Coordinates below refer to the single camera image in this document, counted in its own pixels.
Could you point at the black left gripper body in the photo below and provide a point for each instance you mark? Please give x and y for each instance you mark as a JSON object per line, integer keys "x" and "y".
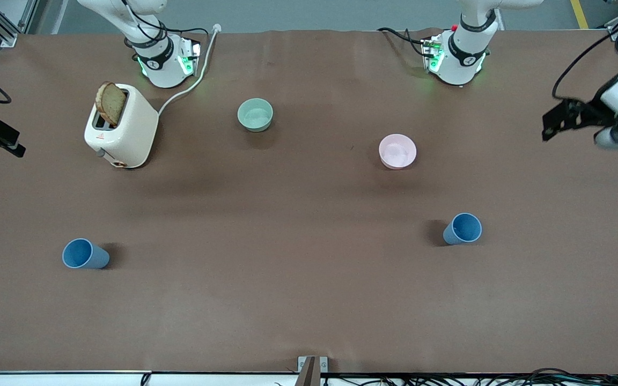
{"x": 589, "y": 114}

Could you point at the blue ribbed plastic cup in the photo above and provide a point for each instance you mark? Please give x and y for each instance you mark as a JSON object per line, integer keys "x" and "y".
{"x": 462, "y": 229}
{"x": 85, "y": 255}

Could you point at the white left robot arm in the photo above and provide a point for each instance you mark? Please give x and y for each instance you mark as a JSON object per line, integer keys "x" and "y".
{"x": 464, "y": 51}

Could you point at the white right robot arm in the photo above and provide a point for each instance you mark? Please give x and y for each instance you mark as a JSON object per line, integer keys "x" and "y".
{"x": 153, "y": 59}

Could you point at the brown toast slice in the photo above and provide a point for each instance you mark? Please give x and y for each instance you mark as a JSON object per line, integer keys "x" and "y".
{"x": 110, "y": 103}

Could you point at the cream white toaster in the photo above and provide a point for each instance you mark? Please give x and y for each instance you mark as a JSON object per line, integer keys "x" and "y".
{"x": 126, "y": 131}

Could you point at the pink bowl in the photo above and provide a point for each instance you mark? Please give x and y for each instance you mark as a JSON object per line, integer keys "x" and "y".
{"x": 397, "y": 151}

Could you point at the mint green bowl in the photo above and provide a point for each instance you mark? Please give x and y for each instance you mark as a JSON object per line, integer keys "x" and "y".
{"x": 255, "y": 114}

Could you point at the brown table cover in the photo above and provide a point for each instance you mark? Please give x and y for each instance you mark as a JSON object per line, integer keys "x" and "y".
{"x": 309, "y": 300}

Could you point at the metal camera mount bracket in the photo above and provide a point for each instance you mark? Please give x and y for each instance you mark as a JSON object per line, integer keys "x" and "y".
{"x": 312, "y": 370}

